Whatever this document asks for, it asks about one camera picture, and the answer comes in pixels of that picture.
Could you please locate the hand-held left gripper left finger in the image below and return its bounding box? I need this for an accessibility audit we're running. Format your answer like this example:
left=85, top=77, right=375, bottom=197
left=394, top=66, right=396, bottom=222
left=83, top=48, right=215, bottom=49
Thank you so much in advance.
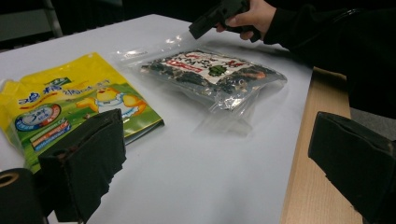
left=38, top=107, right=128, bottom=224

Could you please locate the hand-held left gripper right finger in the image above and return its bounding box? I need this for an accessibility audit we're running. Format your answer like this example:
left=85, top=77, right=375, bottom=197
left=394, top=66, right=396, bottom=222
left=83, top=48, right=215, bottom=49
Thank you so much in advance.
left=307, top=110, right=396, bottom=224

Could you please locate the clear dried seaweed packet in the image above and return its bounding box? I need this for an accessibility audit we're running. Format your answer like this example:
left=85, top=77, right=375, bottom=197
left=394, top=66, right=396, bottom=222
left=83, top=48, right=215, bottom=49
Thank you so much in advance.
left=116, top=34, right=288, bottom=126

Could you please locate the yellow stand-up pouch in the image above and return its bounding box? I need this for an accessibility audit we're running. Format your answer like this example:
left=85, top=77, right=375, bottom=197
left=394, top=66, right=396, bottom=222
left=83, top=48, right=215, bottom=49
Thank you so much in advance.
left=0, top=51, right=165, bottom=174

